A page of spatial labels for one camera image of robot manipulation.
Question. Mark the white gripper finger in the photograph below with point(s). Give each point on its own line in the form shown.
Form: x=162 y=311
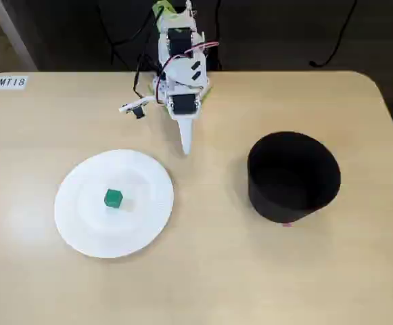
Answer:
x=186 y=135

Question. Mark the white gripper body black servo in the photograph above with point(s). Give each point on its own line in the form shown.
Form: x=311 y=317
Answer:
x=184 y=103

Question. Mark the small green cube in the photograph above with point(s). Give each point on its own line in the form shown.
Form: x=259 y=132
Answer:
x=113 y=198

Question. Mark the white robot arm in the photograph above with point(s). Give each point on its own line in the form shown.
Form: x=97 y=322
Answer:
x=180 y=20

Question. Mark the light green robot base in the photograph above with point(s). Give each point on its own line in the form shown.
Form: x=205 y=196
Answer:
x=162 y=6

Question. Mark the black cylindrical pot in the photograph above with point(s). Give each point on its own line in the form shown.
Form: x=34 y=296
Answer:
x=294 y=176

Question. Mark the white paper plate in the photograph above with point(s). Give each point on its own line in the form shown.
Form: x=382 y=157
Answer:
x=142 y=223

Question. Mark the small pink sticker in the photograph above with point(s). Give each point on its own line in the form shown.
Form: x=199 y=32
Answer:
x=287 y=223

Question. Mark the white MT18 label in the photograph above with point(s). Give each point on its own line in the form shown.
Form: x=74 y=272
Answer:
x=11 y=82

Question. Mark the grey metal furniture leg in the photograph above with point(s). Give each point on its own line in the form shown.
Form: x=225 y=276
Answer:
x=15 y=37

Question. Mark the small wrist camera white mount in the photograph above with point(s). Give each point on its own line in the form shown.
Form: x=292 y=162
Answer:
x=138 y=107

